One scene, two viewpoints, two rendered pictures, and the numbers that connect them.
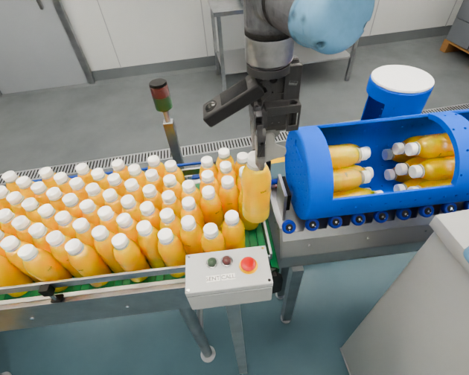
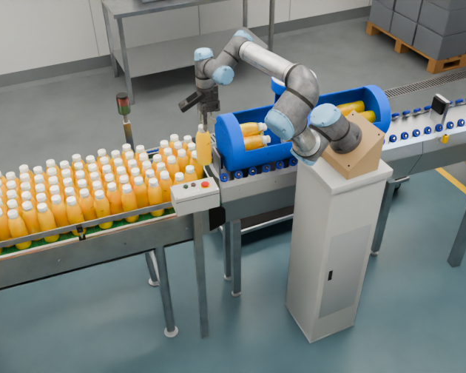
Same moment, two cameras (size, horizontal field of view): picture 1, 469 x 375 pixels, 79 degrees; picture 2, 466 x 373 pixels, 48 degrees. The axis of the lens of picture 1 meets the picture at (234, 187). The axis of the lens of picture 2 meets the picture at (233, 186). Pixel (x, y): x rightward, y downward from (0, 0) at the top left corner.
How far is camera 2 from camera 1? 1.69 m
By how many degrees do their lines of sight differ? 15
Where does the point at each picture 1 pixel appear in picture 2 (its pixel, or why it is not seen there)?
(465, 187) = not seen: hidden behind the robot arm
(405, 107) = not seen: hidden behind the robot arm
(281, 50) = (209, 82)
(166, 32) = (46, 32)
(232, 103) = (192, 101)
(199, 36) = (87, 34)
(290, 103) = (215, 100)
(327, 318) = (273, 286)
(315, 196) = (235, 150)
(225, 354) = (187, 328)
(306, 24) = (217, 78)
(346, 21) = (227, 78)
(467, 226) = not seen: hidden behind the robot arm
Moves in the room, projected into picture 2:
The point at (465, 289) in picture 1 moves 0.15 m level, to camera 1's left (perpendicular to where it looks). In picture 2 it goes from (312, 181) to (282, 188)
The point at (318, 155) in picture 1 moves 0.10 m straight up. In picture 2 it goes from (233, 127) to (233, 109)
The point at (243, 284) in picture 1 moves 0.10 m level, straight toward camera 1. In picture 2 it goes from (204, 192) to (210, 206)
